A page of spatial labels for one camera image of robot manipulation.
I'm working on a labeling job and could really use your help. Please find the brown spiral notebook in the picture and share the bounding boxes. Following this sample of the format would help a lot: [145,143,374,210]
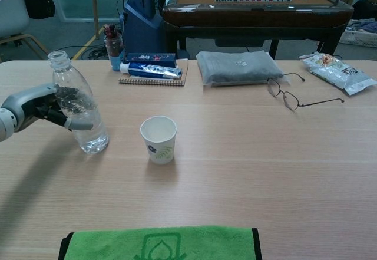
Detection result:
[118,60,189,87]

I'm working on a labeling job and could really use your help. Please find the white snack bag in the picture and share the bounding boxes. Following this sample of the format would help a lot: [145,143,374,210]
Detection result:
[299,51,377,96]

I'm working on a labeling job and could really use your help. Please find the green microfiber cloth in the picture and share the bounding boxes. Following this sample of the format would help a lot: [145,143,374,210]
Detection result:
[58,226,263,260]

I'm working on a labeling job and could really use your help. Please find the blue mobile robot base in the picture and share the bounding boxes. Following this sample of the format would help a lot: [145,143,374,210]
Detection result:
[122,0,166,57]

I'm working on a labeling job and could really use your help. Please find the transparent plastic bottle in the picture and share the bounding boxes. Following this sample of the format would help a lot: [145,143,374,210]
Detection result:
[47,50,110,154]

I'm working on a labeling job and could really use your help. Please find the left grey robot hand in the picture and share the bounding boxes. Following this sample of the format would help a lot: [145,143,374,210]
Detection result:
[1,83,94,133]

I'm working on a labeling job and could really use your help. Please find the white plastic basket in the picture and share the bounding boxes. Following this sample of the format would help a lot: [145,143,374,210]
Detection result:
[338,21,377,48]

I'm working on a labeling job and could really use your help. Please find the thin-framed eyeglasses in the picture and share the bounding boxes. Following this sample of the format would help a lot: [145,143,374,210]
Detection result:
[267,73,345,111]

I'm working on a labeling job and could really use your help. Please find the grey cloth in plastic bag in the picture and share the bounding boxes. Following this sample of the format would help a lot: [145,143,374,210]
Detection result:
[196,50,291,88]

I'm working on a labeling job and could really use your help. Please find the black floor cable tangle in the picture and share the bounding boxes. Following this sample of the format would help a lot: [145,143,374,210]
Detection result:
[51,44,110,61]

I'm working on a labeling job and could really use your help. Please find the blue white toothpaste tube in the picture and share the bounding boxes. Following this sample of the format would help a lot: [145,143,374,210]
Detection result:
[119,62,183,80]

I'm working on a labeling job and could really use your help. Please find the dark wooden mahjong table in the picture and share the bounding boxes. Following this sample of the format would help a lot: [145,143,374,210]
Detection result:
[161,0,355,60]

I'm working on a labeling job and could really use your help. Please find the white paper cup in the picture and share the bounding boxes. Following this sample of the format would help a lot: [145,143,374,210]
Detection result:
[140,116,177,166]

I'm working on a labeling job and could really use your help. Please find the dark blue toothpaste box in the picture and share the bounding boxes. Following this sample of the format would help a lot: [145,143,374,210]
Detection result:
[125,52,177,68]

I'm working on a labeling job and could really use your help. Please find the wooden legged chair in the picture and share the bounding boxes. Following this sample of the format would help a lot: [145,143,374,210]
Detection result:
[0,0,51,62]

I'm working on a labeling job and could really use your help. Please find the pen holder with pens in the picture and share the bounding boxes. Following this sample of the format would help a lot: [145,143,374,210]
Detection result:
[102,24,125,72]

